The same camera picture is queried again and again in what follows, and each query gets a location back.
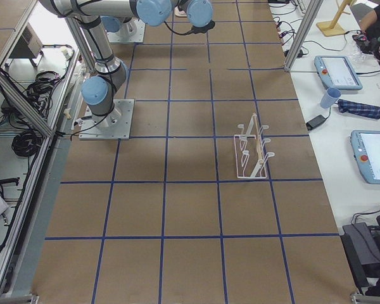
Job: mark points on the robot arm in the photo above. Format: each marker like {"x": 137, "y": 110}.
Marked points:
{"x": 95, "y": 19}
{"x": 199, "y": 12}

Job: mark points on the blue cup on desk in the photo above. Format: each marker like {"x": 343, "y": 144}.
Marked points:
{"x": 330, "y": 97}

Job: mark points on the wooden stand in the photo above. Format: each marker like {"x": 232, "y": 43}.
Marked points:
{"x": 333, "y": 28}

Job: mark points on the upper teach pendant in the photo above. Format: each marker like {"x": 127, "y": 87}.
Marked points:
{"x": 337, "y": 72}

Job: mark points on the teach pendant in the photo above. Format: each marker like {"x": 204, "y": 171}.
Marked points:
{"x": 337, "y": 72}
{"x": 366, "y": 150}

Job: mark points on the black adapter on desk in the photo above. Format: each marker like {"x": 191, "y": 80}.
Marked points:
{"x": 315, "y": 122}

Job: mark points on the plaid folded cloth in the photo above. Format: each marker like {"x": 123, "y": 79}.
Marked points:
{"x": 359, "y": 109}

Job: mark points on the seated person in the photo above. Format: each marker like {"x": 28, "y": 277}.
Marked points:
{"x": 378, "y": 25}

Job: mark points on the grey box device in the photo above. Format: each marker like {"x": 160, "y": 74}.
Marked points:
{"x": 29, "y": 46}

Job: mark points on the lower teach pendant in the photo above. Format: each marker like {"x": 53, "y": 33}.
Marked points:
{"x": 366, "y": 150}

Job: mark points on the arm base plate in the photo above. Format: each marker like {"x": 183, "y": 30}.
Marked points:
{"x": 115, "y": 126}
{"x": 129, "y": 33}

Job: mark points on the aluminium frame post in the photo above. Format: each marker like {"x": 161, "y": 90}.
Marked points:
{"x": 308, "y": 19}

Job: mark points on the white wire cup rack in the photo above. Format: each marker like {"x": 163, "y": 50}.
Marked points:
{"x": 249, "y": 147}

